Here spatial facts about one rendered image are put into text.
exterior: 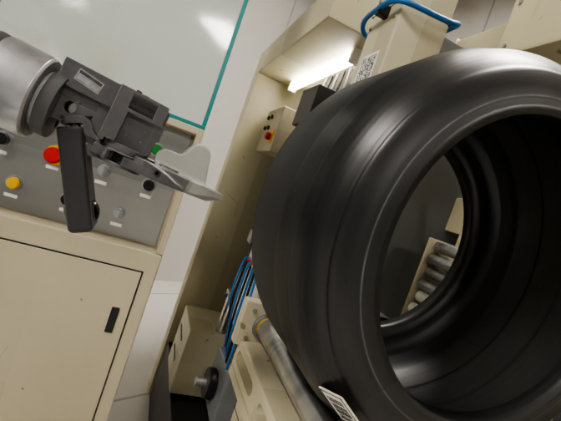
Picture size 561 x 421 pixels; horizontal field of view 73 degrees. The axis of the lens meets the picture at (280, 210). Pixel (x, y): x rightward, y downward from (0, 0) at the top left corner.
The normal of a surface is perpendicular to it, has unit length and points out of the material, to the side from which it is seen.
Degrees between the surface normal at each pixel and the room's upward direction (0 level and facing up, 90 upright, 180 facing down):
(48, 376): 90
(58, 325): 90
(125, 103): 90
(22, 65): 61
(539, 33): 90
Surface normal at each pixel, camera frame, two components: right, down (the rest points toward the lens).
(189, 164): 0.34, 0.18
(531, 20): -0.89, -0.30
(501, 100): 0.25, -0.02
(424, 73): -0.13, -0.53
